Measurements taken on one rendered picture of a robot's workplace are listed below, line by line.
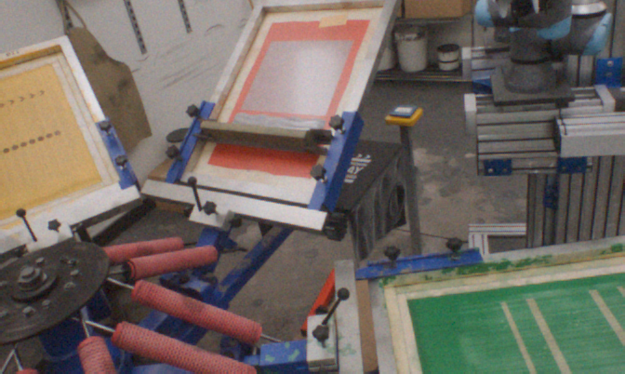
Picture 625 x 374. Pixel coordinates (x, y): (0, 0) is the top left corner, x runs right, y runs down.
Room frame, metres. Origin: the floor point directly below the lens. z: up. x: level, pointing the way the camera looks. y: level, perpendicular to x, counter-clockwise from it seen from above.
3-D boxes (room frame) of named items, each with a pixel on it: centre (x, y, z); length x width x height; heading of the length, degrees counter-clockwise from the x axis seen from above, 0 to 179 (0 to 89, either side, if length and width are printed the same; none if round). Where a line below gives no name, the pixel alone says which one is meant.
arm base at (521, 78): (1.47, -0.71, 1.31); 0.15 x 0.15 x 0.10
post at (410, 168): (2.10, -0.44, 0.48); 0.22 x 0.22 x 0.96; 54
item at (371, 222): (1.65, -0.20, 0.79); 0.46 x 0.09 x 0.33; 144
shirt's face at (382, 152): (1.76, -0.05, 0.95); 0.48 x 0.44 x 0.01; 144
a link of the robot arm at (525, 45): (1.46, -0.72, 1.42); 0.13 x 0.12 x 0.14; 47
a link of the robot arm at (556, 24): (1.19, -0.62, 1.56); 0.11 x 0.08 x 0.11; 47
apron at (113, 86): (3.30, 1.25, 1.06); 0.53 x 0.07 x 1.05; 144
